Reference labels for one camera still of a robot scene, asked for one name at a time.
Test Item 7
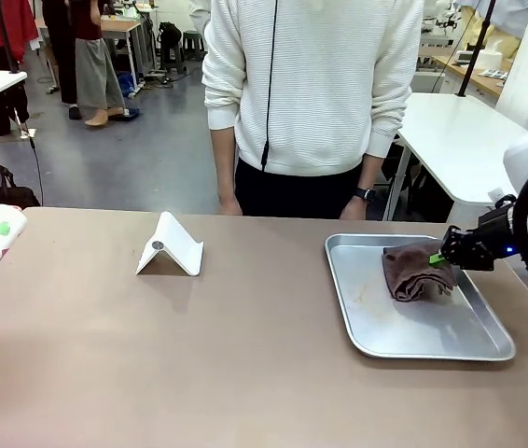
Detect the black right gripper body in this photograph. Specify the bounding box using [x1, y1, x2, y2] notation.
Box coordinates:
[452, 207, 520, 273]

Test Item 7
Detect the brown terry towel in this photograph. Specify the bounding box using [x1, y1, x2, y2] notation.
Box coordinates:
[382, 240, 459, 303]

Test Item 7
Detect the person's left forearm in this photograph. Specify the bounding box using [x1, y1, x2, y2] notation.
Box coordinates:
[355, 152, 382, 191]

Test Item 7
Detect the person's right forearm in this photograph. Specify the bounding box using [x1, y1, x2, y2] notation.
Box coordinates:
[211, 126, 243, 206]

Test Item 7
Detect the person's left hand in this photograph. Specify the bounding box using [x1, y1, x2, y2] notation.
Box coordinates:
[339, 195, 373, 221]

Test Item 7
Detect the person's right hand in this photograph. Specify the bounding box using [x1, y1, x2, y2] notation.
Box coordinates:
[216, 194, 244, 217]

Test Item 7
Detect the metal tray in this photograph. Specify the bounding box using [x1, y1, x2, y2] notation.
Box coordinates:
[324, 232, 516, 361]

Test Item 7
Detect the large white table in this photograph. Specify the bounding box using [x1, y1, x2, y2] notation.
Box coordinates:
[382, 91, 528, 222]

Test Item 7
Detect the wooden desk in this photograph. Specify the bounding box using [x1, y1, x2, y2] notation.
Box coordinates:
[431, 54, 513, 100]

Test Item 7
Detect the white paper roll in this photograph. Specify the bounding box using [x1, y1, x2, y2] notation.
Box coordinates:
[477, 48, 504, 72]

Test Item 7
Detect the black stand pole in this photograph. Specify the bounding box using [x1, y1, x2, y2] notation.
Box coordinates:
[456, 0, 498, 98]

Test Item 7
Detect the person in white sweater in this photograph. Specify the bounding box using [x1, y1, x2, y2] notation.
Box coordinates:
[201, 0, 426, 220]

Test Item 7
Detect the white lint roller stand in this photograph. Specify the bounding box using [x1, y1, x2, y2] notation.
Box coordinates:
[134, 210, 205, 277]

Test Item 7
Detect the grey stool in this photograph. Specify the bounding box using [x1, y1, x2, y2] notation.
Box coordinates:
[181, 29, 205, 63]

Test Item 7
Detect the black stool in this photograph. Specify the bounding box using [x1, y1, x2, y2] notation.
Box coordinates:
[157, 21, 187, 74]

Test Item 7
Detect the wooden top workbench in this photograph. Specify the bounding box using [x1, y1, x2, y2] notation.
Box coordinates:
[99, 17, 149, 92]

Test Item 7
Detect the person in grey skirt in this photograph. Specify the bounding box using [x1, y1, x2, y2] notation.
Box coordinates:
[70, 0, 128, 128]

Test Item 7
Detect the person in black clothes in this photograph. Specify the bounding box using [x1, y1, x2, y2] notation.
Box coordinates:
[41, 0, 81, 120]

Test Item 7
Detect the black bag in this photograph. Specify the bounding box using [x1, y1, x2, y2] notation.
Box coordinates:
[0, 161, 42, 209]

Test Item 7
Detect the black tripod pole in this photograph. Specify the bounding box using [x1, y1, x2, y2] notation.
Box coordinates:
[0, 0, 37, 141]

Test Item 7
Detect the thin black hanging cable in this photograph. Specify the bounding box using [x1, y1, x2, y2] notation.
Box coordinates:
[261, 0, 280, 172]

